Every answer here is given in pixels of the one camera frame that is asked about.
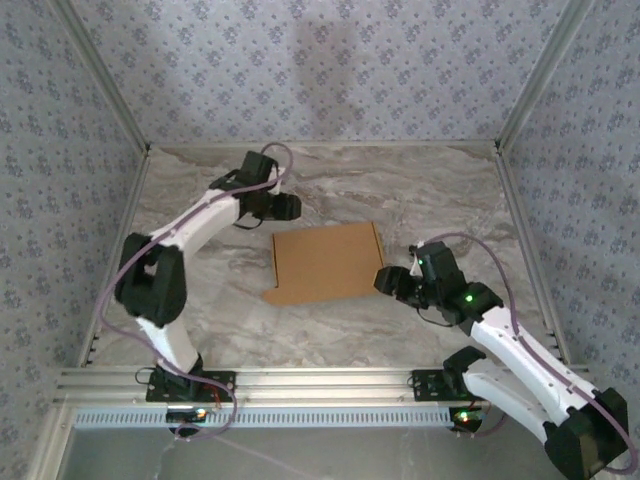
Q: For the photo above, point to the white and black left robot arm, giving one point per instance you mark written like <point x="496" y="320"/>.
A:
<point x="200" y="220"/>

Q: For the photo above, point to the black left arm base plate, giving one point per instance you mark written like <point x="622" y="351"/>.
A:
<point x="220" y="385"/>

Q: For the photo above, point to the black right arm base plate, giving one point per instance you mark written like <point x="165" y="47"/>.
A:
<point x="427" y="387"/>

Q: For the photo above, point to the circuit board with green light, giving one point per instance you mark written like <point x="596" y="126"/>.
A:
<point x="465" y="417"/>
<point x="187" y="415"/>

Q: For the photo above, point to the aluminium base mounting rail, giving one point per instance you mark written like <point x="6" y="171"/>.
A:
<point x="320" y="385"/>

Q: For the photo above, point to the brown cardboard paper box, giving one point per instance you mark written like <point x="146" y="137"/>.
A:
<point x="325" y="265"/>

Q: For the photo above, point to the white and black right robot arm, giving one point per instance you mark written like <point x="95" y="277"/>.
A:
<point x="520" y="350"/>

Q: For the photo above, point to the thin aluminium table edge rail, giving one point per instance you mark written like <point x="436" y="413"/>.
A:
<point x="320" y="145"/>

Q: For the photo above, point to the aluminium frame post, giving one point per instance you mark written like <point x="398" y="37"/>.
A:
<point x="106" y="75"/>
<point x="541" y="75"/>
<point x="47" y="445"/>

